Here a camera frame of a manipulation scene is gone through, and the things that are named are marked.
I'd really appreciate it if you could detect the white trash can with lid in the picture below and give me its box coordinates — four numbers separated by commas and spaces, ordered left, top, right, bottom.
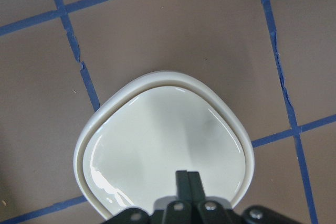
73, 71, 255, 219

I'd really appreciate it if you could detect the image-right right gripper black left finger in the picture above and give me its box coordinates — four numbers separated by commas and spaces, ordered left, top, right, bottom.
175, 170, 190, 201

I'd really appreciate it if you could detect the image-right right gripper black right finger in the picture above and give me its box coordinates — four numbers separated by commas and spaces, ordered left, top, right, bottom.
187, 171, 206, 203

